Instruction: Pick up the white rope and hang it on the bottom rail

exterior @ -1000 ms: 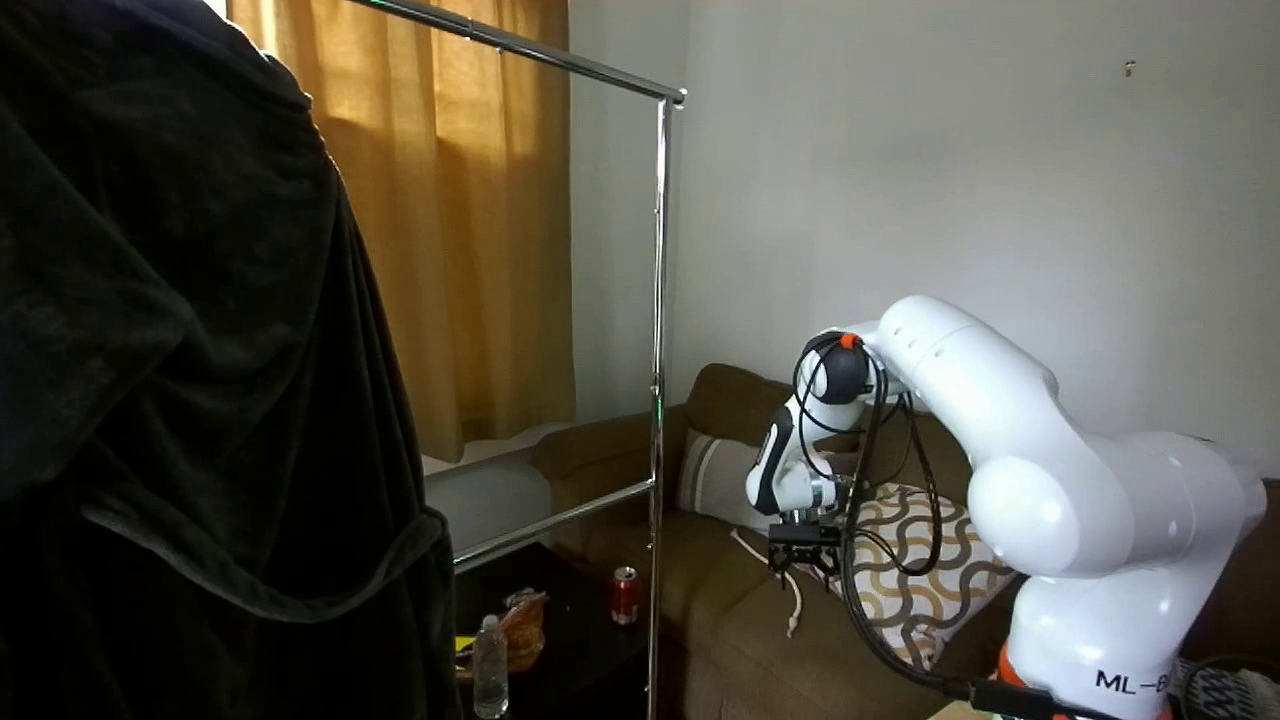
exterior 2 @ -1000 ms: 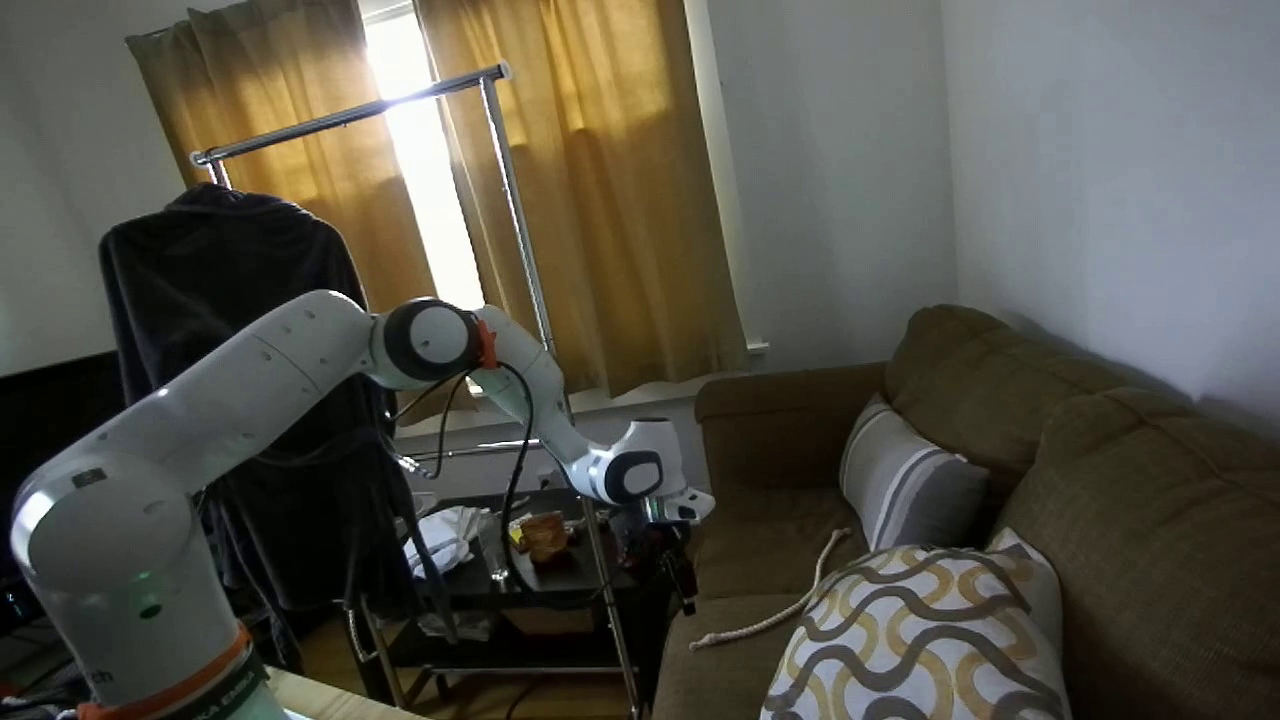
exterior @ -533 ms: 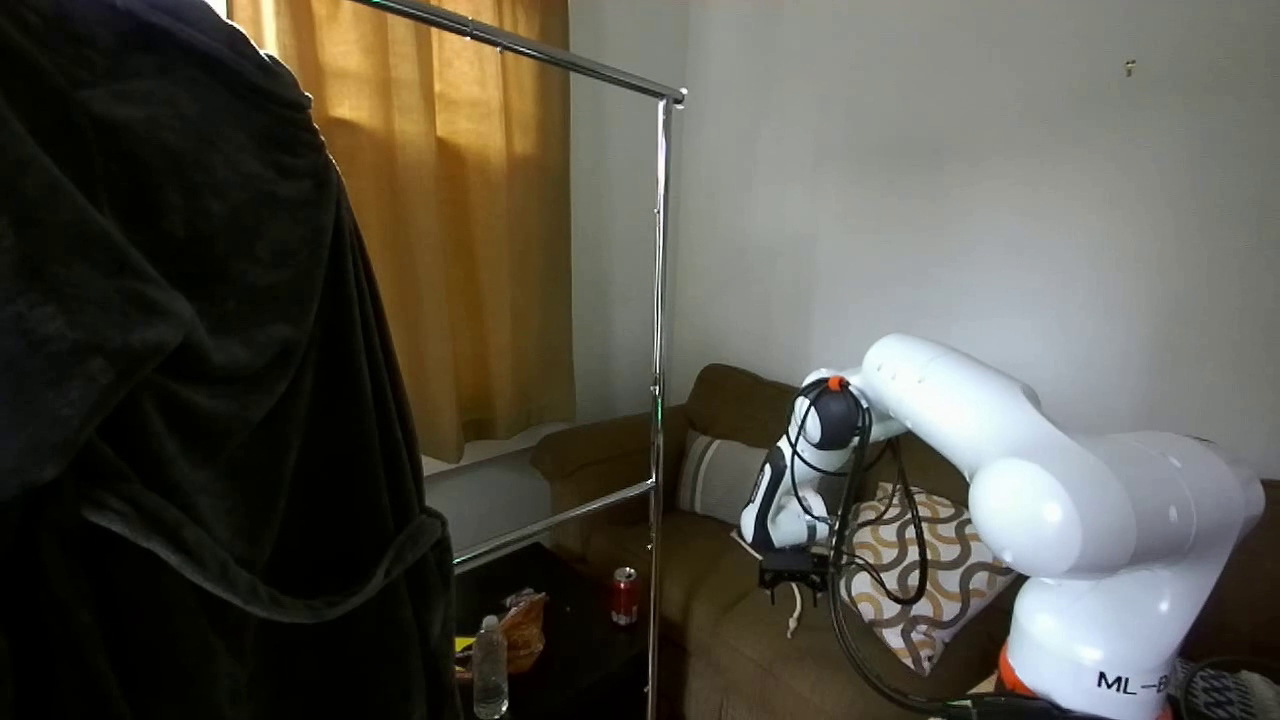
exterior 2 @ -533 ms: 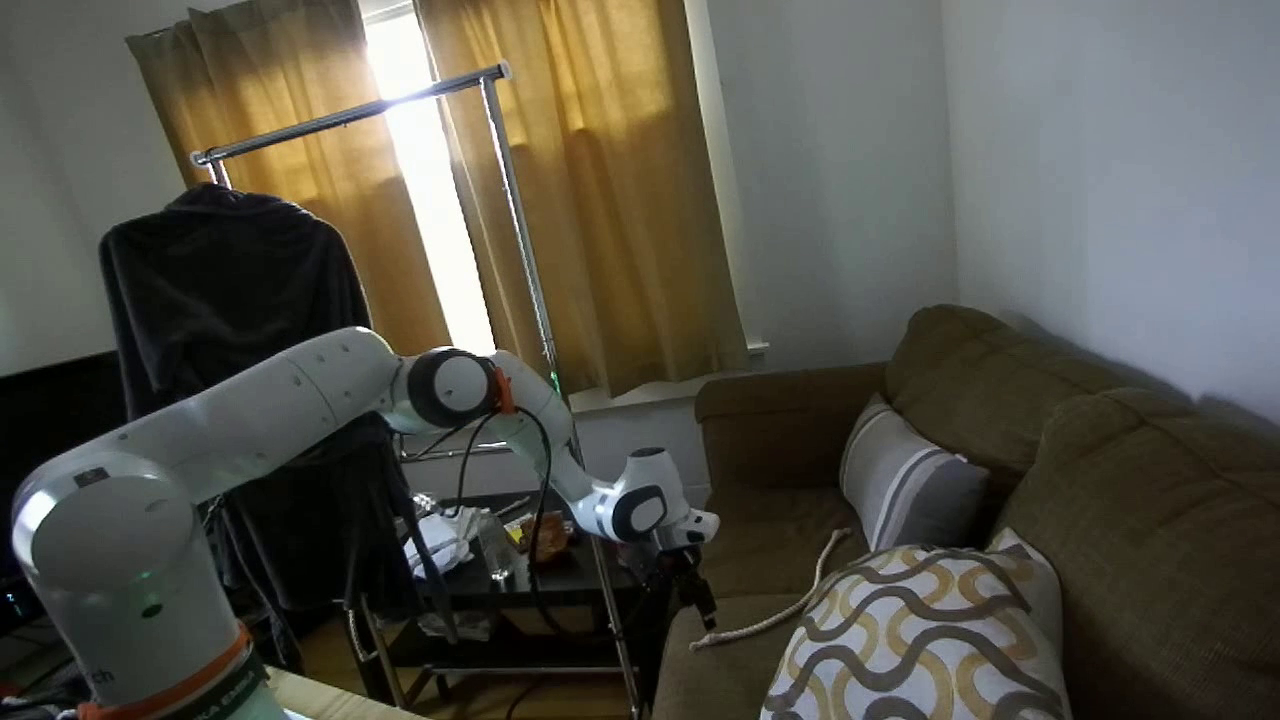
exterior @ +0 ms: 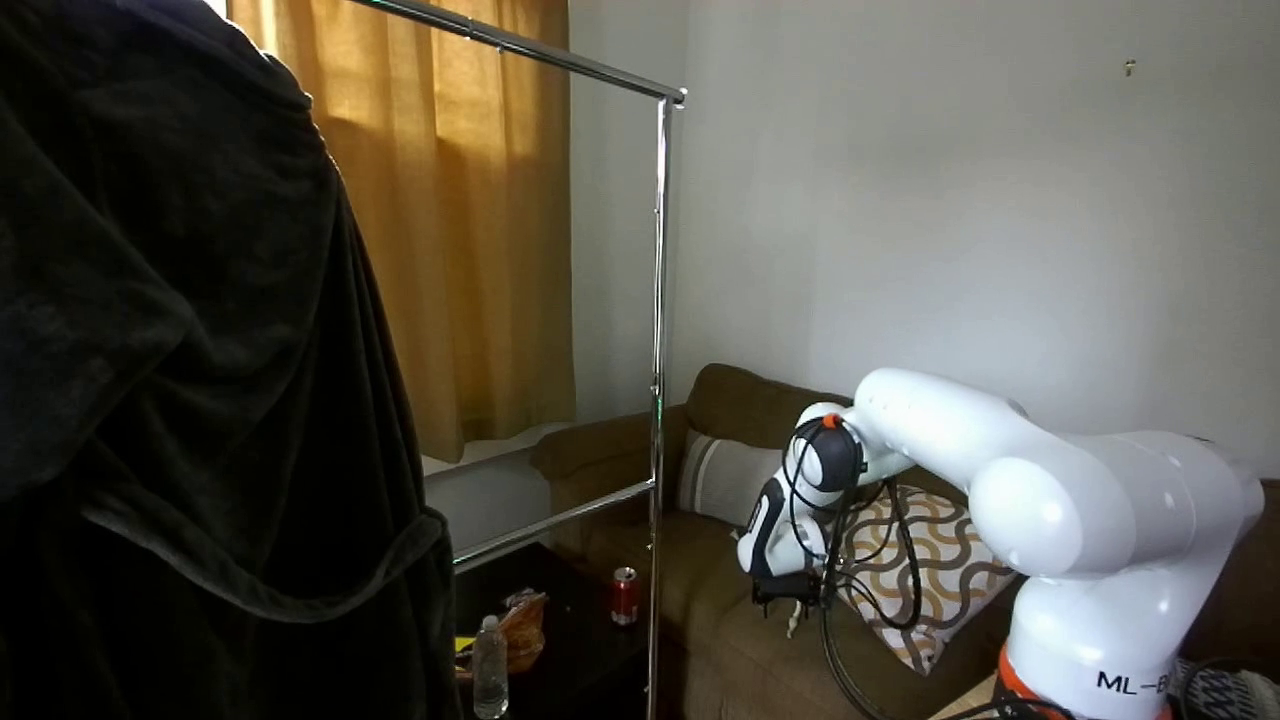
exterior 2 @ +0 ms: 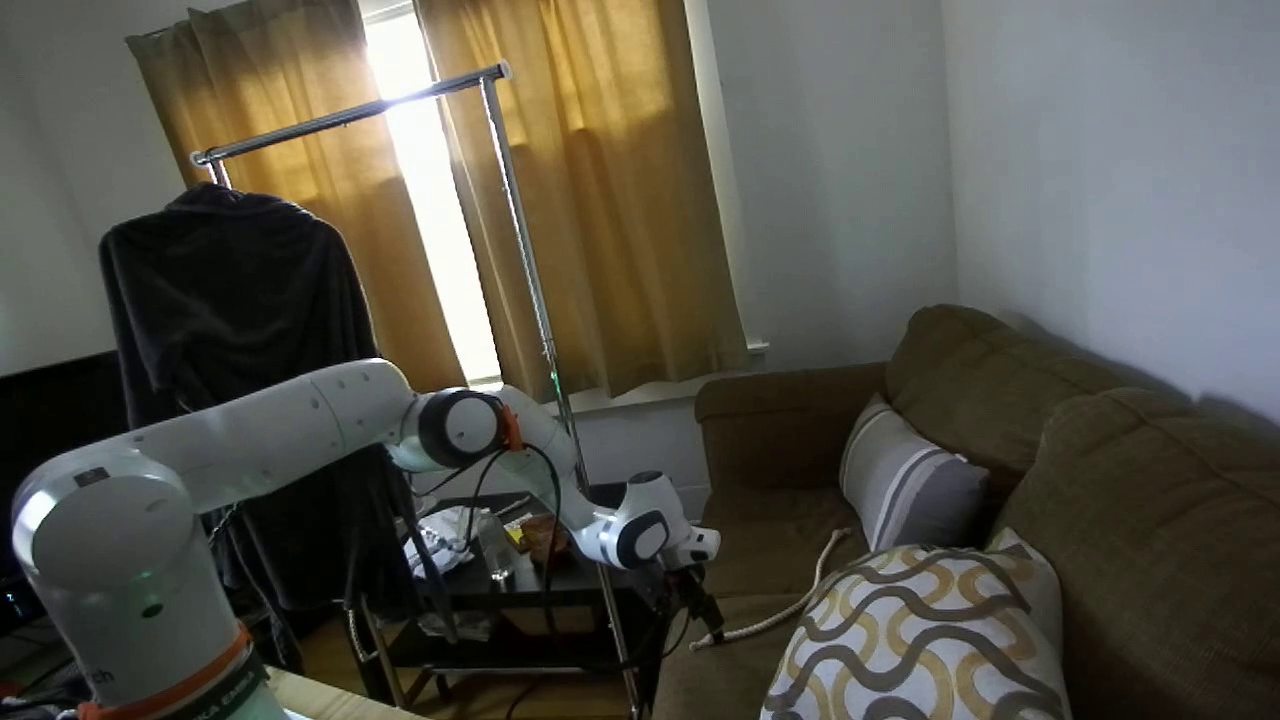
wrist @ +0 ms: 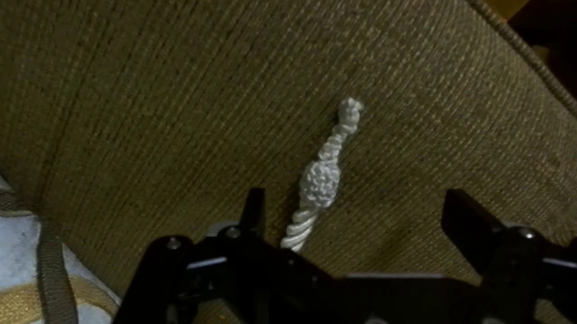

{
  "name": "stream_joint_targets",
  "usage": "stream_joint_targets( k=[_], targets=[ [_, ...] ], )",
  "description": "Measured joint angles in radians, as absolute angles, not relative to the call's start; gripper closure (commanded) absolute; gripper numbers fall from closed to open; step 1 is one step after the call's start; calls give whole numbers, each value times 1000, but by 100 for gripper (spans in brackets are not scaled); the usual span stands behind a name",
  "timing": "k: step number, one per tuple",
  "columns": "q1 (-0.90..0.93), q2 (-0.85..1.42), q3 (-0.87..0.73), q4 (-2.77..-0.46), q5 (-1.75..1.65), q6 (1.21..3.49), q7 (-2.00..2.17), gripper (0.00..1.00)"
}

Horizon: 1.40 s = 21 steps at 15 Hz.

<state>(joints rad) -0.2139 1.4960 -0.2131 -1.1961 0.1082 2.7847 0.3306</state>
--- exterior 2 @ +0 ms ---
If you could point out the black hanging garment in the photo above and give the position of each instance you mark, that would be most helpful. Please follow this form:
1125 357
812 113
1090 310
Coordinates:
225 306

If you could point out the wavy patterned pillow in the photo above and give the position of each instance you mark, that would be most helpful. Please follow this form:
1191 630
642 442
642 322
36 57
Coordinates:
920 640

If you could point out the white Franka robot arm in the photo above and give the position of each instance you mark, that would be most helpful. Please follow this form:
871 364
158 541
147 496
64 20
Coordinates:
267 426

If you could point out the orange snack item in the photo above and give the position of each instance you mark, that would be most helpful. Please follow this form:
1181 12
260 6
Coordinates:
541 537

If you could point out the clear glass bottle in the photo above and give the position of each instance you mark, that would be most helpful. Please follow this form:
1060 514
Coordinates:
498 562

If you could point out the bright window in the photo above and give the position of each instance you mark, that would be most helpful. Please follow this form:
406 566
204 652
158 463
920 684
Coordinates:
427 172

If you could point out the grey striped pillow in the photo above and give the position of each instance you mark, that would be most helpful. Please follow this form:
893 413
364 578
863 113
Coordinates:
907 480

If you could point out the black coffee table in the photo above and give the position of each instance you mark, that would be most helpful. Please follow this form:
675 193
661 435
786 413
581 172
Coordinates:
584 621

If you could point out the metal garment rack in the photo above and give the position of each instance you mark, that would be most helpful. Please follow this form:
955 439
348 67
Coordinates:
527 264

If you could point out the white crumpled cloth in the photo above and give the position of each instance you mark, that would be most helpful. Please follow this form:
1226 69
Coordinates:
447 546

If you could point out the narrow mustard curtain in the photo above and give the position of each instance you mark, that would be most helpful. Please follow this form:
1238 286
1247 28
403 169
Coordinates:
286 92

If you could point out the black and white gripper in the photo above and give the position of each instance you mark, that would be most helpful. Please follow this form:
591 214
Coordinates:
699 555

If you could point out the olive brown sofa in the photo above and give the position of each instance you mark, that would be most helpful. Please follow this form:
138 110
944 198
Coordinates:
1147 562

